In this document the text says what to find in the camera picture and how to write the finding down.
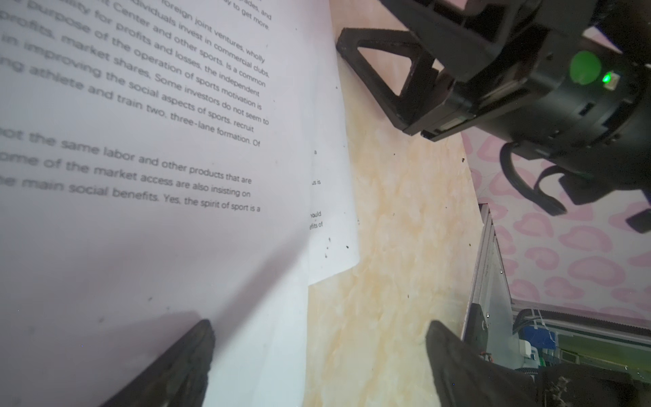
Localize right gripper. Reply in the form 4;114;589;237
337;1;650;188

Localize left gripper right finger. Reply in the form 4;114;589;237
426;321;539;406

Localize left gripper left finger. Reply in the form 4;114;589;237
103;319;215;406

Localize printed paper sheet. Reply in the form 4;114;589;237
308;27;360;285
1;1;336;406

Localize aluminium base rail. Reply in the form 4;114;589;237
462;203;650;381

